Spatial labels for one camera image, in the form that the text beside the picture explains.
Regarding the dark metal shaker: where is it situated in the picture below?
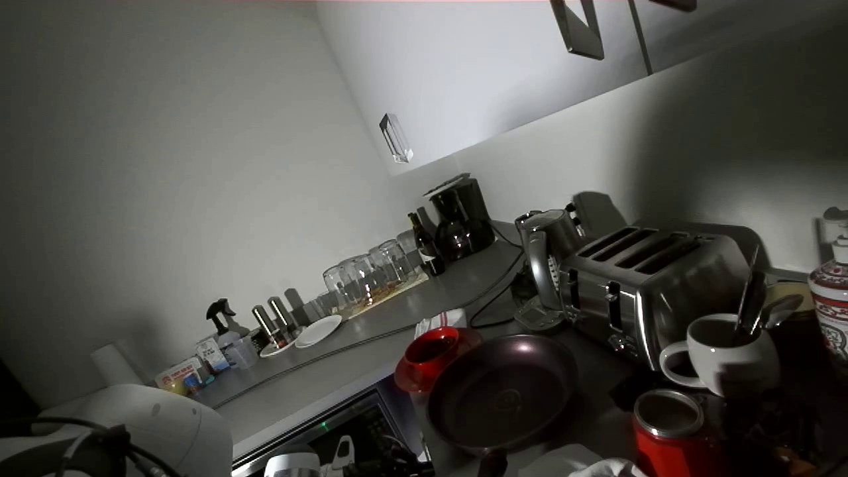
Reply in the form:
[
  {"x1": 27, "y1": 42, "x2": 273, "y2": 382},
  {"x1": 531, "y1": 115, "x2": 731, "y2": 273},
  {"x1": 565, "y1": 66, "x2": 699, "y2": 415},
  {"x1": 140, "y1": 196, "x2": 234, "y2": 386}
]
[
  {"x1": 285, "y1": 286, "x2": 312, "y2": 327},
  {"x1": 266, "y1": 294, "x2": 299, "y2": 343},
  {"x1": 249, "y1": 302, "x2": 279, "y2": 350}
]

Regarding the white napkin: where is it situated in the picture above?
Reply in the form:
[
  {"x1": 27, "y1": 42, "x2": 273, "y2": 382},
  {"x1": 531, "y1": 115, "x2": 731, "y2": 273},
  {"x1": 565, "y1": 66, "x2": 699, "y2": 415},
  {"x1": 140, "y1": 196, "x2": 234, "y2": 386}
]
[{"x1": 414, "y1": 303, "x2": 473, "y2": 343}]

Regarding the steel electric kettle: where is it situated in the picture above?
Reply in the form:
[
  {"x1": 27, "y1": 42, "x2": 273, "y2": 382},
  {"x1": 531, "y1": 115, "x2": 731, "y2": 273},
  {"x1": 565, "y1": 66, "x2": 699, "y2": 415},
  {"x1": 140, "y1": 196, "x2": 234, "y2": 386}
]
[{"x1": 514, "y1": 207, "x2": 592, "y2": 334}]

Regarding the black coffee maker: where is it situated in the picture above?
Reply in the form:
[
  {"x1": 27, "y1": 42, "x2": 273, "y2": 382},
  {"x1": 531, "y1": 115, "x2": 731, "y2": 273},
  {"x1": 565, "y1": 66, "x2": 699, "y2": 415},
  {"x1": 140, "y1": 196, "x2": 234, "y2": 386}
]
[{"x1": 422, "y1": 168, "x2": 499, "y2": 266}]

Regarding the patterned ceramic jar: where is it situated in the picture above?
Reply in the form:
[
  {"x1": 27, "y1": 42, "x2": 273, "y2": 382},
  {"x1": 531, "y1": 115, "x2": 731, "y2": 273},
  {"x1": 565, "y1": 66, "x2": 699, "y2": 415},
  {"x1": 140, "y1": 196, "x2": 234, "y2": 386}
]
[{"x1": 807, "y1": 258, "x2": 848, "y2": 360}]

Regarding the metal utensil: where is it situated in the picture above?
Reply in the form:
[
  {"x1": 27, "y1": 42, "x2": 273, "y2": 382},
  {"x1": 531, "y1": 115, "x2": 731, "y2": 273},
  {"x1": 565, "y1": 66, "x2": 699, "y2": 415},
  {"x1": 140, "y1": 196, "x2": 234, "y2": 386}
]
[{"x1": 756, "y1": 294, "x2": 809, "y2": 335}]

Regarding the white patterned cloth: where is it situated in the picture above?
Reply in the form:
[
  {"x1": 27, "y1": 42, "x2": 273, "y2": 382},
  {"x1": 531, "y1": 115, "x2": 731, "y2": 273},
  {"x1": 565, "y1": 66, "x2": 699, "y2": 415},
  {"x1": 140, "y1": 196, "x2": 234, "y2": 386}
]
[{"x1": 514, "y1": 440, "x2": 650, "y2": 477}]

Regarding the dark frying pan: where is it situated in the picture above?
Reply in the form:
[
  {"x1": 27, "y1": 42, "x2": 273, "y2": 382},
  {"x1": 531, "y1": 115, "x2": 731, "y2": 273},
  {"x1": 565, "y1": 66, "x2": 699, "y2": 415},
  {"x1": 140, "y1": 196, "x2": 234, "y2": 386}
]
[{"x1": 424, "y1": 330, "x2": 583, "y2": 477}]

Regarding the colourful small box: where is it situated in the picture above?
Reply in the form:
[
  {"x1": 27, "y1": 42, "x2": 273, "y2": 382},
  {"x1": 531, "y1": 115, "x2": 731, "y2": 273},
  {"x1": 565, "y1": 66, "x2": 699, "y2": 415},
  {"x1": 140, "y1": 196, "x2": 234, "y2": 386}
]
[{"x1": 153, "y1": 355, "x2": 218, "y2": 398}]

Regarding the small white saucer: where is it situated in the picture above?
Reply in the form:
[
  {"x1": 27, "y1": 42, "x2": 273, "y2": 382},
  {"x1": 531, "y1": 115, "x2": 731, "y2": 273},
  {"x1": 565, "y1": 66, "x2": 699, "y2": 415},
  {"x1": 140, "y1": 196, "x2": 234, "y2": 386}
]
[{"x1": 257, "y1": 339, "x2": 299, "y2": 360}]

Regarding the white ceramic mug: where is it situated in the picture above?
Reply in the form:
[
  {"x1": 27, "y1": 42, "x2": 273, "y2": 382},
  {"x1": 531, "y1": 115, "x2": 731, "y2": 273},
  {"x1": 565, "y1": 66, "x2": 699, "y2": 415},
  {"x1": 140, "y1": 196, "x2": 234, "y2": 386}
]
[{"x1": 657, "y1": 310, "x2": 784, "y2": 398}]

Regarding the black power cord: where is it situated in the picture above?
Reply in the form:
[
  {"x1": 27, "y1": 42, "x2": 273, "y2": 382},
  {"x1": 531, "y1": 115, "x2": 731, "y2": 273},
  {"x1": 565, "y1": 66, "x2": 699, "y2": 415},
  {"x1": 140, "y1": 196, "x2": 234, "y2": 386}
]
[{"x1": 339, "y1": 221, "x2": 534, "y2": 355}]

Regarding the dark wine bottle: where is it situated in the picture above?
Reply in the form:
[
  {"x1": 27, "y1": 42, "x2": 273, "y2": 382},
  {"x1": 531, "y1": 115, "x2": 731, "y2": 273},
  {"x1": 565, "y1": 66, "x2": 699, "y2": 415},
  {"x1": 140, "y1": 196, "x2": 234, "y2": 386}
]
[{"x1": 405, "y1": 207, "x2": 450, "y2": 277}]

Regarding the dark grey boxy appliance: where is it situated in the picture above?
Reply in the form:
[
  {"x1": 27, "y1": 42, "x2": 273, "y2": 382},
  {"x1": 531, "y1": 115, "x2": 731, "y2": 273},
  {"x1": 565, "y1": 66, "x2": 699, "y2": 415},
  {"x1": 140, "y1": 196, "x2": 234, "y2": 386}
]
[{"x1": 565, "y1": 187, "x2": 630, "y2": 244}]

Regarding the white plate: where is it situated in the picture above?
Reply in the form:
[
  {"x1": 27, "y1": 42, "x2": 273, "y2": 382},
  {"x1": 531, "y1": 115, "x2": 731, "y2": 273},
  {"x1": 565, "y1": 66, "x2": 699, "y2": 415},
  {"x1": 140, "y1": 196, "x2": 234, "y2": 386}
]
[{"x1": 291, "y1": 313, "x2": 347, "y2": 351}]

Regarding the chrome four-slot toaster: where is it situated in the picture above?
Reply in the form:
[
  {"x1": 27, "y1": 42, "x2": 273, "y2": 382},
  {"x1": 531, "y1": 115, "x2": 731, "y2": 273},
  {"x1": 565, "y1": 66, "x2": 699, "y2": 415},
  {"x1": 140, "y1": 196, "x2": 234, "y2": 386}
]
[{"x1": 565, "y1": 219, "x2": 773, "y2": 370}]

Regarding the white upper kitchen cabinet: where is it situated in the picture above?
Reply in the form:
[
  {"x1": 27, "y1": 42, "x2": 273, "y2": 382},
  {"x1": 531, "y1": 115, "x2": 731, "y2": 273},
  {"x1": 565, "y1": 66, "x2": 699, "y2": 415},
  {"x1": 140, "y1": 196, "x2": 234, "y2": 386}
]
[{"x1": 312, "y1": 0, "x2": 848, "y2": 179}]

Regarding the red metal canister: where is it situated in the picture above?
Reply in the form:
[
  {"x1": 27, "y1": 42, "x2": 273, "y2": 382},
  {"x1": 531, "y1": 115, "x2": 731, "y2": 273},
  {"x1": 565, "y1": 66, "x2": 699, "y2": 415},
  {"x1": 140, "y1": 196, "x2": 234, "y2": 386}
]
[{"x1": 629, "y1": 386, "x2": 736, "y2": 477}]

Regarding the dark spoon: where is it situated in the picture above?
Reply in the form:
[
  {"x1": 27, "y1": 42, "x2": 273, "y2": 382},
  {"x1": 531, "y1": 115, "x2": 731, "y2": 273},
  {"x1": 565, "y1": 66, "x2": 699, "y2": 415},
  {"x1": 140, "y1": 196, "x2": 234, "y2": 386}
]
[{"x1": 734, "y1": 245, "x2": 771, "y2": 339}]

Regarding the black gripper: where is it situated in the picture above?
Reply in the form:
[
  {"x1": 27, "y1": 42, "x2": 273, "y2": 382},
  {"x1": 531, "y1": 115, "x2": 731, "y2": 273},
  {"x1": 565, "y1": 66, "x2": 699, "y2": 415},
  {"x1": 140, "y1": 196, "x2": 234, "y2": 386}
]
[{"x1": 349, "y1": 431, "x2": 416, "y2": 477}]

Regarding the black-pump soap dispenser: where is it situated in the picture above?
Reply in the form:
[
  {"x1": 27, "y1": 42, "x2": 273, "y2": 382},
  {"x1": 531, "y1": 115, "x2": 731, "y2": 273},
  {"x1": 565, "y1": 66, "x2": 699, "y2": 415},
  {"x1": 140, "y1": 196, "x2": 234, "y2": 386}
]
[{"x1": 201, "y1": 296, "x2": 255, "y2": 356}]

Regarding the clear drinking glass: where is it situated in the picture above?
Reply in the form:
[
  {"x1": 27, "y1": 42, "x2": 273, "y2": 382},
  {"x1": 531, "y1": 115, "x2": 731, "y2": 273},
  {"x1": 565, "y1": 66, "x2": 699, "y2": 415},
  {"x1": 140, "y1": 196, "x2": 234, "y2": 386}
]
[
  {"x1": 320, "y1": 258, "x2": 365, "y2": 317},
  {"x1": 365, "y1": 241, "x2": 410, "y2": 296},
  {"x1": 393, "y1": 231, "x2": 426, "y2": 281},
  {"x1": 347, "y1": 252, "x2": 385, "y2": 303}
]

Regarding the red bowl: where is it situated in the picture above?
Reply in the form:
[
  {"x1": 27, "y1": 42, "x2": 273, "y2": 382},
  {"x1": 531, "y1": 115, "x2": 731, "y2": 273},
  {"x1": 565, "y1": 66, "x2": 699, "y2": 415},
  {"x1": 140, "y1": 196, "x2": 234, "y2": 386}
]
[{"x1": 393, "y1": 322, "x2": 477, "y2": 398}]

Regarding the white paper roll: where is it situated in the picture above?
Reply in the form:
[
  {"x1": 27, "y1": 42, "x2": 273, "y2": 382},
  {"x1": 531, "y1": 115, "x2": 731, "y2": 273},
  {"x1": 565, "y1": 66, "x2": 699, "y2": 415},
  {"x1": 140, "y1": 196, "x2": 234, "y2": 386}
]
[{"x1": 88, "y1": 342, "x2": 147, "y2": 395}]

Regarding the black robot wrist cable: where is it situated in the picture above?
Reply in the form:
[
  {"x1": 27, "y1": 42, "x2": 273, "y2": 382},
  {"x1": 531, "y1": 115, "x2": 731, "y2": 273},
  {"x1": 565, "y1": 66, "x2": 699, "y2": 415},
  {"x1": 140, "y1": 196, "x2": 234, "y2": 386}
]
[{"x1": 0, "y1": 415, "x2": 183, "y2": 477}]

